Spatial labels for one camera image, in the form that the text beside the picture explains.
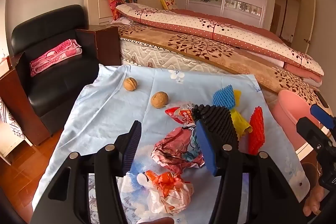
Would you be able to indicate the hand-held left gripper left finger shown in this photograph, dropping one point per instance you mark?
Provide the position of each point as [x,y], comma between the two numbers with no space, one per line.
[132,145]

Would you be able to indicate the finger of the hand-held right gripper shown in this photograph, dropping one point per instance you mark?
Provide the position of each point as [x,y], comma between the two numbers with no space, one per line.
[312,134]
[321,113]

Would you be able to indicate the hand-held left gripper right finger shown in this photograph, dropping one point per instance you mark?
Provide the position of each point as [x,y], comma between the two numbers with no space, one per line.
[207,148]

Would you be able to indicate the pink plastic bucket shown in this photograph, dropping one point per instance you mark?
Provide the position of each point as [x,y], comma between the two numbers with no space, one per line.
[288,113]

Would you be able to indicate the black foam net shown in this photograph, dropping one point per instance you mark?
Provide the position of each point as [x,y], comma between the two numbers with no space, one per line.
[220,119]

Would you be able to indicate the pink wrapper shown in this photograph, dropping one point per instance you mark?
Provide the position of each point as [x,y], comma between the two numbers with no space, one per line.
[173,150]

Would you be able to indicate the red white snack wrapper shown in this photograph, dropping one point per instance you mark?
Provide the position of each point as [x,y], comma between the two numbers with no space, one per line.
[181,115]

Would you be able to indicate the red foam net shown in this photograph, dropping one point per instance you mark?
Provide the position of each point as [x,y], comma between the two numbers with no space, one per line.
[256,129]

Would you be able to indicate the blue foam net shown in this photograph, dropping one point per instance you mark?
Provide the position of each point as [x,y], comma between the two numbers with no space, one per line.
[223,98]

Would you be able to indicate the orange white plastic bag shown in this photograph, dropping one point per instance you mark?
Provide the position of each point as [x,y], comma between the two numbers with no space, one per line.
[170,195]

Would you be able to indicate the person's right hand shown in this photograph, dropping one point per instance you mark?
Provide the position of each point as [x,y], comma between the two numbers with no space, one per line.
[313,201]

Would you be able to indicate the person's left hand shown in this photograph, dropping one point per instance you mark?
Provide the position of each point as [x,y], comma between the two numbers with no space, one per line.
[160,221]

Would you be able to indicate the light blue floral cloth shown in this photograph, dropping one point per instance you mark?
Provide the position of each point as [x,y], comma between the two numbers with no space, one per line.
[105,113]

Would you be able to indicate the walnut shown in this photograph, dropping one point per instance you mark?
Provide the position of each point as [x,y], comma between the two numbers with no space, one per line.
[159,100]
[130,84]

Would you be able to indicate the white door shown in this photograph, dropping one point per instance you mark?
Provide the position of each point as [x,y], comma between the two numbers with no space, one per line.
[309,24]

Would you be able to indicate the white quilted mattress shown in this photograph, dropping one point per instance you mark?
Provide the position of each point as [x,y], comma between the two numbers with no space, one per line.
[147,53]

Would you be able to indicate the black leather armchair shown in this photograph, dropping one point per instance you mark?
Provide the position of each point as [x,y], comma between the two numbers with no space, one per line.
[52,87]

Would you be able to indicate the bed with patterned quilts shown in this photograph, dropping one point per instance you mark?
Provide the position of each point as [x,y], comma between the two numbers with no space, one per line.
[210,48]

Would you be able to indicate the pink folded towel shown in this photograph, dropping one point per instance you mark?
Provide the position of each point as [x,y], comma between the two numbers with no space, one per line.
[55,56]

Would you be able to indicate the white patterned cloth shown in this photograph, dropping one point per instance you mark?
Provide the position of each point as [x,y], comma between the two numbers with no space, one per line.
[10,124]

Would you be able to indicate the dotted tree print quilt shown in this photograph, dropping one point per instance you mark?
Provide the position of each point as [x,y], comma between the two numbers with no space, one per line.
[183,22]

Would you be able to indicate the yellow floral pillow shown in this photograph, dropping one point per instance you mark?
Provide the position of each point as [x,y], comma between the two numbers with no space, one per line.
[169,3]

